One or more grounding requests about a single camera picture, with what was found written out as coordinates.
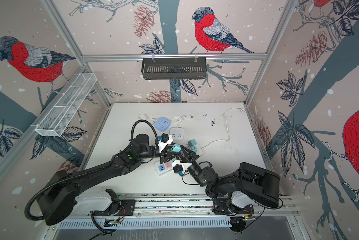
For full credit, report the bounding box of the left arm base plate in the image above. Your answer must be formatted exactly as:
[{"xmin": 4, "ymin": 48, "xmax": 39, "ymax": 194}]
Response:
[{"xmin": 93, "ymin": 189, "xmax": 136, "ymax": 217}]

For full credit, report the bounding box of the white power strip cable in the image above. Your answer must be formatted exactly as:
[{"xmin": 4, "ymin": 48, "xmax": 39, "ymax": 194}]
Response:
[{"xmin": 199, "ymin": 107, "xmax": 246, "ymax": 149}]

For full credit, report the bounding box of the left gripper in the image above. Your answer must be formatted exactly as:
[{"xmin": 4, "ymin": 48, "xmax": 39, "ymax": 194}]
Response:
[{"xmin": 139, "ymin": 140, "xmax": 181, "ymax": 164}]

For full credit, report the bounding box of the teal plug adapter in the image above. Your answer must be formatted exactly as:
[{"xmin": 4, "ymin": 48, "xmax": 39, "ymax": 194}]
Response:
[
  {"xmin": 190, "ymin": 145, "xmax": 198, "ymax": 153},
  {"xmin": 187, "ymin": 140, "xmax": 197, "ymax": 147},
  {"xmin": 171, "ymin": 144, "xmax": 182, "ymax": 153}
]

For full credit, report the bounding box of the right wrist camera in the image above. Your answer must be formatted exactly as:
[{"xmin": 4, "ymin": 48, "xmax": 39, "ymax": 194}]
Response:
[{"xmin": 172, "ymin": 160, "xmax": 190, "ymax": 176}]

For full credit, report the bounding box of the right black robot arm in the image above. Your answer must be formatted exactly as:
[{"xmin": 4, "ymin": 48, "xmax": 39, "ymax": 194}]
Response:
[{"xmin": 160, "ymin": 145, "xmax": 283, "ymax": 214}]

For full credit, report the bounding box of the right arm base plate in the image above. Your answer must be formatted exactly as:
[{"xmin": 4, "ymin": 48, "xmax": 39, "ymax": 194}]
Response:
[{"xmin": 212, "ymin": 199, "xmax": 254, "ymax": 217}]

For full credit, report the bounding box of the blue socket white cable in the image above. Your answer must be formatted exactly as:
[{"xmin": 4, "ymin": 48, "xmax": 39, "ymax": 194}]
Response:
[{"xmin": 138, "ymin": 113, "xmax": 158, "ymax": 126}]

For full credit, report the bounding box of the white colourful power strip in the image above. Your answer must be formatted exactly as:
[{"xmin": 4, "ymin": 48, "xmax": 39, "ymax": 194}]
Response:
[{"xmin": 155, "ymin": 144, "xmax": 203, "ymax": 176}]

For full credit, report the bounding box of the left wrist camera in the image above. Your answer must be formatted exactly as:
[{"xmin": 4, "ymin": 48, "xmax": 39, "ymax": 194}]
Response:
[{"xmin": 158, "ymin": 134, "xmax": 173, "ymax": 153}]

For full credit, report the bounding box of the white wire mesh shelf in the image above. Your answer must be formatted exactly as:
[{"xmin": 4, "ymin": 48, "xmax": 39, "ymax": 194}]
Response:
[{"xmin": 35, "ymin": 73, "xmax": 97, "ymax": 137}]

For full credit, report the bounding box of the blue square power socket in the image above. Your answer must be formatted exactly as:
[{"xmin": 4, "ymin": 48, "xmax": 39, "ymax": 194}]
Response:
[{"xmin": 154, "ymin": 117, "xmax": 171, "ymax": 132}]

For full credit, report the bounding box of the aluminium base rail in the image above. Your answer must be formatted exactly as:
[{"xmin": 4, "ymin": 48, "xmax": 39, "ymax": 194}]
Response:
[{"xmin": 68, "ymin": 193, "xmax": 299, "ymax": 218}]

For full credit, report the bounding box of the white square power socket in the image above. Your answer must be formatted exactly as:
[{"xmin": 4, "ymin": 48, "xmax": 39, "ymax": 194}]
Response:
[{"xmin": 169, "ymin": 127, "xmax": 184, "ymax": 140}]

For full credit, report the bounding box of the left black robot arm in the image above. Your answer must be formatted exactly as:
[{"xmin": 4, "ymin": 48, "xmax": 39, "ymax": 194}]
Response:
[{"xmin": 24, "ymin": 120, "xmax": 181, "ymax": 226}]

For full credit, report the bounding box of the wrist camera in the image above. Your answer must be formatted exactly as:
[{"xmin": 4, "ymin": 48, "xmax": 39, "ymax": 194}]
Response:
[
  {"xmin": 172, "ymin": 160, "xmax": 190, "ymax": 176},
  {"xmin": 158, "ymin": 134, "xmax": 173, "ymax": 153}
]

